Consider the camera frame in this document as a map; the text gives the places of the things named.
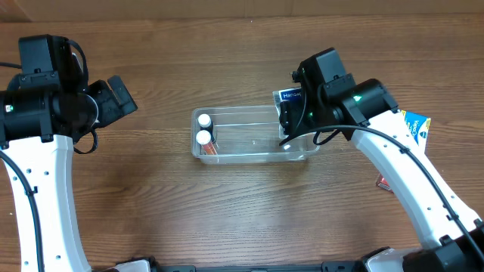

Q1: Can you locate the dark bottle white cap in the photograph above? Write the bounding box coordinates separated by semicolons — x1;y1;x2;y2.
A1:
197;113;216;142

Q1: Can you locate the clear plastic container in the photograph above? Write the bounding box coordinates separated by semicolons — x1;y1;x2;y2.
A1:
191;105;319;165

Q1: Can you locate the white Hansaplast plaster box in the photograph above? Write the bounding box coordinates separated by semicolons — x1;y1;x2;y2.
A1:
272;88;302;115

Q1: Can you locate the blue VapoDrops box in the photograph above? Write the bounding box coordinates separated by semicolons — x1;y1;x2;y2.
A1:
402;110;431;151

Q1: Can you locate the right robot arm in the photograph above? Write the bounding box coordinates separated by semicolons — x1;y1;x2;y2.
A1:
279;48;483;271

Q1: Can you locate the red medicine box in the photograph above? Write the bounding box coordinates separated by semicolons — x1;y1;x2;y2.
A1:
376;174;393;193

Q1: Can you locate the orange Redoxon tube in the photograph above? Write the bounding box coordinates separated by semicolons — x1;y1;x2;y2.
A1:
195;130;217;155

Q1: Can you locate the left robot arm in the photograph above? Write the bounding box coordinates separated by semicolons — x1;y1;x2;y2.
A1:
1;35;137;271

